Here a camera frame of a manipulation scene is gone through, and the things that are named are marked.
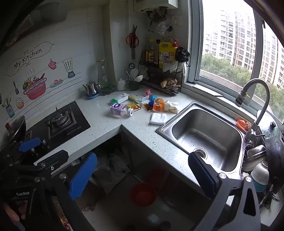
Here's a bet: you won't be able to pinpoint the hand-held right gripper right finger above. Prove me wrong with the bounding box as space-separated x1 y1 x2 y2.
188 152 261 231

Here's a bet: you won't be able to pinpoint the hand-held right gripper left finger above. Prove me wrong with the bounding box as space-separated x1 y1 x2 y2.
27 152 98 231

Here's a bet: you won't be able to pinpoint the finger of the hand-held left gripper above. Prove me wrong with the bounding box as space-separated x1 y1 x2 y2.
0 137 42 166
18 150 69 176

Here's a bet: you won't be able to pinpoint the red plastic bin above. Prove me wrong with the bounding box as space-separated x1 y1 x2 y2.
129 182 158 207

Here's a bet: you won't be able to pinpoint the person's left hand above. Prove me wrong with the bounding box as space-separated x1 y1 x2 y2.
2 200 29 231

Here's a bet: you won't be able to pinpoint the black wok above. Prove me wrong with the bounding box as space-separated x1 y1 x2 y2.
0 115 26 150

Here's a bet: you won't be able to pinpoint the white woven sack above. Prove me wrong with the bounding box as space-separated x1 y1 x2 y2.
93 151 134 194

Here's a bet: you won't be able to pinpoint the stainless steel sink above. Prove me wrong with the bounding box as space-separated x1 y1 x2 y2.
155 102 250 178

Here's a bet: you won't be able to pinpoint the gas stove burner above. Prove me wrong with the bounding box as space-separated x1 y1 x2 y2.
22 101 91 157

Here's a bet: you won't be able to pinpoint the steel bowl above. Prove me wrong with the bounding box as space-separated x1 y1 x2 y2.
244 144 267 173

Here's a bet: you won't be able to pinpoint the white and teal bowl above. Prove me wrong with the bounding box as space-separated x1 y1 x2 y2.
249 161 270 193

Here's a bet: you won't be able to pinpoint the orange mesh scrubber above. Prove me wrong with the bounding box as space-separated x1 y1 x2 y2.
236 119 252 132

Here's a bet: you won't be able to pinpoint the white folded cloth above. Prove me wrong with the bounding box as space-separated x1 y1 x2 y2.
149 113 167 125

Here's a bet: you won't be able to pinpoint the steel dish rack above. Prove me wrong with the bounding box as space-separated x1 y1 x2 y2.
241 142 284 210

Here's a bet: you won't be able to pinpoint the white crumpled cloth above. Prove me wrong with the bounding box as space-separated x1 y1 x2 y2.
165 100 180 114

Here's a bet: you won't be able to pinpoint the purple drink bottle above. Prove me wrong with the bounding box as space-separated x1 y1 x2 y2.
110 103 134 118

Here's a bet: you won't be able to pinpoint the black frying pan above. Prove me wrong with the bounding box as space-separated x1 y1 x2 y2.
265 136 284 194

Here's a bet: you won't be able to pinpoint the steel teapot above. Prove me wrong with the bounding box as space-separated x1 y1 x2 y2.
83 80 102 96

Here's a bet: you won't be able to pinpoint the orange plastic packet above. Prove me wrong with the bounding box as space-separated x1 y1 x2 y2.
153 98 166 112

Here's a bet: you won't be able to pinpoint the glass pot lid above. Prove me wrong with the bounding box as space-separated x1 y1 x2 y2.
257 109 284 144

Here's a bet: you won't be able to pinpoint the white and green medicine box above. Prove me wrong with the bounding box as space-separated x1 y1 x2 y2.
110 93 130 104

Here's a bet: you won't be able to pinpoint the yellow snack packet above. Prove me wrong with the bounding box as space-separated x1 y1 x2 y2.
126 102 142 112

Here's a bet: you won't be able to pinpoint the steel wool scrubber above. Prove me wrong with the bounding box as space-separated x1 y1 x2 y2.
100 87 117 96

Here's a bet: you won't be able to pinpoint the ginger root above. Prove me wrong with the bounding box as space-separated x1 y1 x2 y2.
160 78 178 88

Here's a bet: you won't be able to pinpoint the clear glass pitcher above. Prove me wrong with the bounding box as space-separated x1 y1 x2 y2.
96 60 109 89

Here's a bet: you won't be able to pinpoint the white lidded sugar jar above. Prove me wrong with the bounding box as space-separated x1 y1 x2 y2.
116 78 127 91

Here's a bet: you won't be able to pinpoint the steel gooseneck faucet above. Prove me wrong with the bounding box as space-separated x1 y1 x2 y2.
235 78 271 143

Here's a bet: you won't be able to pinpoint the green trees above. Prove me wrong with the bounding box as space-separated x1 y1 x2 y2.
200 53 284 118

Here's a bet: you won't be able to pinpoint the white crumpled plastic bag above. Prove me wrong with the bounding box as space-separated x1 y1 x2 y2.
163 61 184 74

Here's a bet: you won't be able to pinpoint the black plastic bag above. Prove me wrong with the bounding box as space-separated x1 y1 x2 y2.
176 47 191 63

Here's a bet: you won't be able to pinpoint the yellow OMO detergent bag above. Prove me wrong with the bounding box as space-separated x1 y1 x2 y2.
159 42 178 67

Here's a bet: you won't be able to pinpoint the yellow label oil bottle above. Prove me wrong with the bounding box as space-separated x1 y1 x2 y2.
148 39 156 64

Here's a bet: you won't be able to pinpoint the black cap sauce bottle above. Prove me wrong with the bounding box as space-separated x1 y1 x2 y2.
155 39 161 64

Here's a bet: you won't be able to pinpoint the grey range hood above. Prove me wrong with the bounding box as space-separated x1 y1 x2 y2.
4 0 70 48

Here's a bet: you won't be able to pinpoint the dark sauce bottle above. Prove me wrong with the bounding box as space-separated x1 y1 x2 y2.
144 38 150 63

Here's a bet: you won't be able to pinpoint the apartment buildings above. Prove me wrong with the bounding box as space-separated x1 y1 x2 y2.
202 0 284 91

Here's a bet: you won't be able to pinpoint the clear plastic bag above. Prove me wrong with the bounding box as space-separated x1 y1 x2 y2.
156 22 173 36

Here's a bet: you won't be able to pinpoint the water heater pipes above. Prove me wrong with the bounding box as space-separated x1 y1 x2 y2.
145 7 169 25

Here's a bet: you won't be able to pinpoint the white water heater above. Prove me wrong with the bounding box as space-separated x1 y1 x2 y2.
133 0 179 13

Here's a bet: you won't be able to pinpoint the kitchen cartoon wall sticker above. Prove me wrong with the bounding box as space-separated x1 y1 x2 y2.
0 41 83 118

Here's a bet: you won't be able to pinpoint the black mug with gold handle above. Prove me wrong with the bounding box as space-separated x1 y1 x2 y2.
126 80 141 91

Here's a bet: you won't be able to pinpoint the black wire rack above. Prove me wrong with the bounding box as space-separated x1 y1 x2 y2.
139 51 186 97

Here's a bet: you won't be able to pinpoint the window frame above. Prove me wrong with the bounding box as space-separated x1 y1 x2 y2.
188 0 284 125

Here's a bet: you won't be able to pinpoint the red handled scissors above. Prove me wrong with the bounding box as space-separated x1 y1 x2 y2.
125 25 140 48

